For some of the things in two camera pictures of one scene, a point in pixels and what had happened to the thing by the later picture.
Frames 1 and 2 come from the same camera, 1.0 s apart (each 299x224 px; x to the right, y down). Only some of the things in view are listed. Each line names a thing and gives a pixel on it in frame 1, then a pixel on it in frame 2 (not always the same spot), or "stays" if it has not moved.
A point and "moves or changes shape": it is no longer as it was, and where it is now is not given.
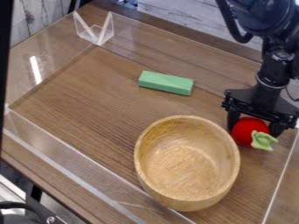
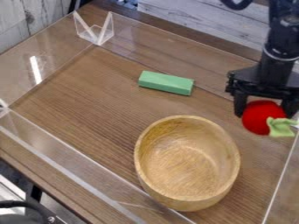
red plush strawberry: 250,131 moves or changes shape
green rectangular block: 166,82 stays
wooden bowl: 187,162 stays
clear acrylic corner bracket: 95,33 stays
